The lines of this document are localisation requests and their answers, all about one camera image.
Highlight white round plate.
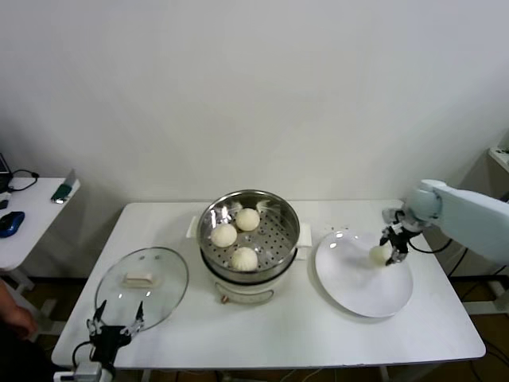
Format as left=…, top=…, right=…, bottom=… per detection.
left=314, top=229, right=414, bottom=318

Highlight bare person hand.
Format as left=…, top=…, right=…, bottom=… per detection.
left=0, top=278, right=39, bottom=340

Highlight white desk with clutter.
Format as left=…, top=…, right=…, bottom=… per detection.
left=487, top=146, right=509, bottom=176

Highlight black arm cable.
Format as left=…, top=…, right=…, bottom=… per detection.
left=407, top=234, right=454, bottom=254
left=71, top=340, right=116, bottom=371

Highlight green handled scraper tool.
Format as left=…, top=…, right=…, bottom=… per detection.
left=50, top=170, right=77, bottom=206

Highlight perforated steel steamer basket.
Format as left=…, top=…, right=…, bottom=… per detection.
left=197, top=189, right=301, bottom=279

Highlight white steamed baozi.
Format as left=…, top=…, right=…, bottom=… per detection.
left=231, top=246, right=259, bottom=272
left=235, top=207, right=261, bottom=232
left=211, top=225, right=239, bottom=248
left=368, top=244, right=393, bottom=267

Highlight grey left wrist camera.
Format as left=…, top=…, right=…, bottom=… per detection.
left=73, top=361, right=103, bottom=379

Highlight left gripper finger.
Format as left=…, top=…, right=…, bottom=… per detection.
left=121, top=300, right=145, bottom=337
left=86, top=299, right=108, bottom=335

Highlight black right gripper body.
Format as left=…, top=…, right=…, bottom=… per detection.
left=387, top=224, right=419, bottom=254

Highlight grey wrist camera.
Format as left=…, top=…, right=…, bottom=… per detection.
left=382, top=207, right=405, bottom=224
left=73, top=361, right=103, bottom=379

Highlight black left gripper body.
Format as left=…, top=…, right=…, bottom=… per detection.
left=89, top=325, right=130, bottom=362

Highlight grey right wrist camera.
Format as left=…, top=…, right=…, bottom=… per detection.
left=382, top=207, right=405, bottom=224

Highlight glass lid with white handle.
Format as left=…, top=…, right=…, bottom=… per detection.
left=94, top=246, right=189, bottom=333

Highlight blue computer mouse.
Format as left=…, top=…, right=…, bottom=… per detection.
left=0, top=212, right=26, bottom=239

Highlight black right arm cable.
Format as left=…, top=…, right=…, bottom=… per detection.
left=407, top=234, right=454, bottom=254

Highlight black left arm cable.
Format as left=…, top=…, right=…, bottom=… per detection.
left=71, top=340, right=116, bottom=371

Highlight white electric cooker base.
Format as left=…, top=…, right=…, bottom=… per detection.
left=186, top=216, right=312, bottom=306

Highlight white desk foot frame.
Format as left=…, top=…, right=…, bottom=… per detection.
left=463, top=276, right=509, bottom=315

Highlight thin black desk cable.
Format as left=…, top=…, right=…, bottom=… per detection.
left=7, top=170, right=40, bottom=194

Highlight white side table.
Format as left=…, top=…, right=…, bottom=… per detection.
left=0, top=177, right=80, bottom=343

